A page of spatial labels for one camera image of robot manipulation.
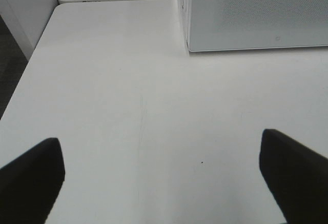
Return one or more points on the white microwave door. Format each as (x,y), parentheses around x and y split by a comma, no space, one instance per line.
(222,25)

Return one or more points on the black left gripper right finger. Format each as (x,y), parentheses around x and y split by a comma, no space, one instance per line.
(296,177)

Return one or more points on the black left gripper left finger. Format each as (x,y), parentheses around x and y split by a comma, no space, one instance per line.
(30,184)

